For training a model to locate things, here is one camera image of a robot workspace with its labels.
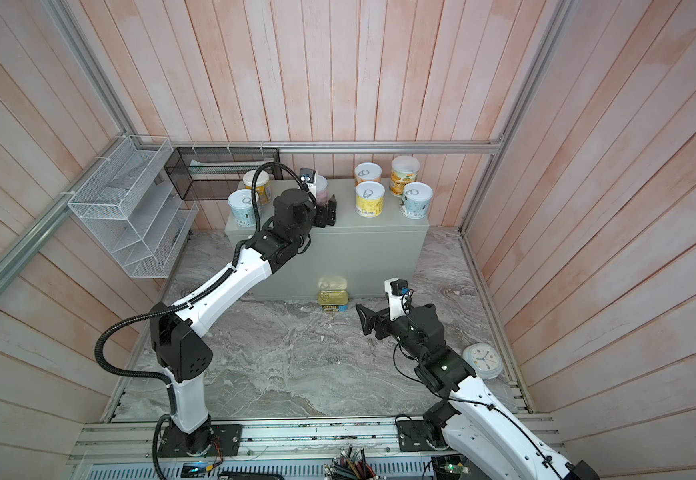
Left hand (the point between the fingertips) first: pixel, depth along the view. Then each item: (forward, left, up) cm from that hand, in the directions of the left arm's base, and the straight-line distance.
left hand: (319, 198), depth 78 cm
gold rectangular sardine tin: (-12, -3, -32) cm, 34 cm away
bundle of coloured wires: (-57, -8, -23) cm, 62 cm away
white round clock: (-31, -48, -33) cm, 66 cm away
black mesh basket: (+27, +40, -10) cm, 49 cm away
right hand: (-23, -14, -14) cm, 30 cm away
